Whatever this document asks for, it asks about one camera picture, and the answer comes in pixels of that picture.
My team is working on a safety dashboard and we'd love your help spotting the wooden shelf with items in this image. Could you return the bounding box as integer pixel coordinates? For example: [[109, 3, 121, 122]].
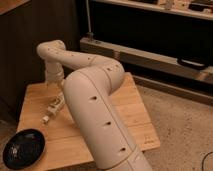
[[93, 0, 213, 21]]

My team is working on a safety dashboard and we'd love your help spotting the vertical metal pole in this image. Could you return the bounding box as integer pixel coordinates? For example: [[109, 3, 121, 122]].
[[86, 0, 93, 41]]

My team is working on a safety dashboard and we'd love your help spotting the black ceramic bowl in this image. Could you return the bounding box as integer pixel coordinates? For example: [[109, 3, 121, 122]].
[[3, 129, 45, 170]]

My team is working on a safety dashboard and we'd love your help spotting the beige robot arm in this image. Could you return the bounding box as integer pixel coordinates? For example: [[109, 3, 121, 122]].
[[37, 40, 153, 171]]

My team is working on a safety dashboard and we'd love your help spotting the long beige metal rail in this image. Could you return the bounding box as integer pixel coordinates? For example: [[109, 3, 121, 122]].
[[80, 37, 213, 84]]

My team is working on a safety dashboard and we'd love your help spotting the black handle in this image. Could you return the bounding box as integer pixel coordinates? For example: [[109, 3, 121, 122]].
[[177, 58, 209, 70]]

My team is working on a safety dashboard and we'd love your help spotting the wooden table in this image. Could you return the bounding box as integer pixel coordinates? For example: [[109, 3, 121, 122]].
[[15, 71, 162, 171]]

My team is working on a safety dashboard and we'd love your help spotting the white plastic bottle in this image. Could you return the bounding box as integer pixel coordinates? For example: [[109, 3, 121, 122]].
[[42, 93, 65, 124]]

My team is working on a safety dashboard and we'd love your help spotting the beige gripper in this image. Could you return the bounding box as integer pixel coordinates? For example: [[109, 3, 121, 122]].
[[45, 63, 64, 90]]

